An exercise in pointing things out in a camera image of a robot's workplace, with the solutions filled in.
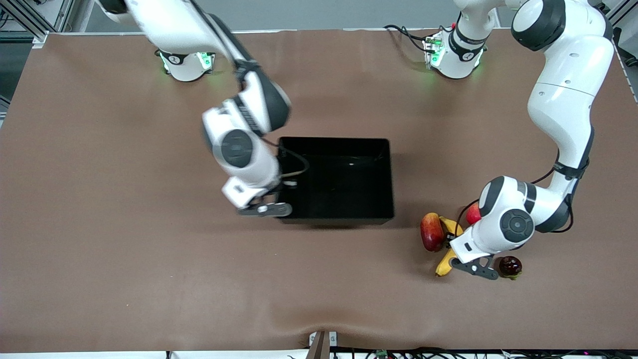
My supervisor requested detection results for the yellow banana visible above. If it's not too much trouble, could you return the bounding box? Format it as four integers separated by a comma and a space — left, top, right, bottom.
435, 216, 465, 277

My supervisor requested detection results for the black plastic box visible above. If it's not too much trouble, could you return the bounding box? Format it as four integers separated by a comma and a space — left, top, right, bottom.
276, 137, 395, 226

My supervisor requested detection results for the red yellow mango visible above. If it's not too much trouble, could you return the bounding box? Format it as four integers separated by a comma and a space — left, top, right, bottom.
420, 212, 446, 252

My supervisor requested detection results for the dark purple mangosteen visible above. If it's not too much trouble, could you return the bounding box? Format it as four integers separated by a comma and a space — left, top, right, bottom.
498, 256, 523, 280

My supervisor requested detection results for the metal clamp bracket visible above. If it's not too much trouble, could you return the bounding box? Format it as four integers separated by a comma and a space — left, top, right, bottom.
305, 330, 338, 359

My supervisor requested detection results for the black left arm base cable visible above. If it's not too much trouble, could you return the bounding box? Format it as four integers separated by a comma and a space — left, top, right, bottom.
383, 24, 430, 53

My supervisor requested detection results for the aluminium frame profile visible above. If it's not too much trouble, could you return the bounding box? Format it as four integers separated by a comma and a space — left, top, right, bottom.
0, 0, 50, 48
601, 0, 638, 39

